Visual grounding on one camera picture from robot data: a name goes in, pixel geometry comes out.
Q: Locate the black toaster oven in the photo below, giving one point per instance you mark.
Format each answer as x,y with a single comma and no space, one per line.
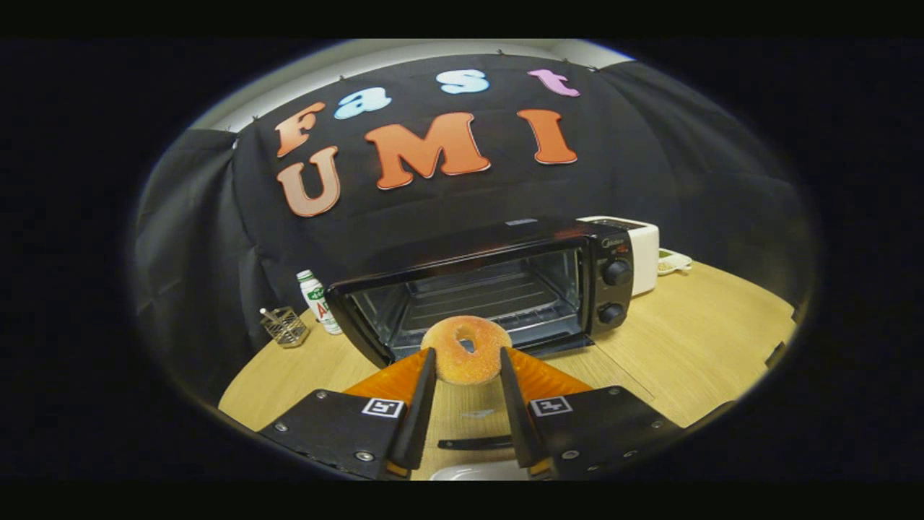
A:
613,292

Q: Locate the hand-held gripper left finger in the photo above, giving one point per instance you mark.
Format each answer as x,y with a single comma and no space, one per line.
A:
419,419

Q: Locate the black backdrop cloth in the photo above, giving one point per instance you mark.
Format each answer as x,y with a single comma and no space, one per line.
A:
686,166

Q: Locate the small white dish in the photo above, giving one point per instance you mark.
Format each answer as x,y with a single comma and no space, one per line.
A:
673,261

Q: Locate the white bread toaster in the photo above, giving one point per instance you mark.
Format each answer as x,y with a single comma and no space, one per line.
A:
644,260

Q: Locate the sugared donut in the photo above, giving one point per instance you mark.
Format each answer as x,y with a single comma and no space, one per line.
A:
444,361

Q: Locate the white rectangular plate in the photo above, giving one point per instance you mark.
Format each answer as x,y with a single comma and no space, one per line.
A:
476,473

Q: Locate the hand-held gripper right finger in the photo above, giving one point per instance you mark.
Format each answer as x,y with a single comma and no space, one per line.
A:
516,419

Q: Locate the small white stick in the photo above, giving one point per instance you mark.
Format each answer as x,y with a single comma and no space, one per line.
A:
267,314

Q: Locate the white bottle with green label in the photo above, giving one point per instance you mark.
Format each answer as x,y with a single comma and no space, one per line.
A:
317,303

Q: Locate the black chair backrest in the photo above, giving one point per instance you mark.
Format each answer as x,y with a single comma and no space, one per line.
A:
776,354
795,313

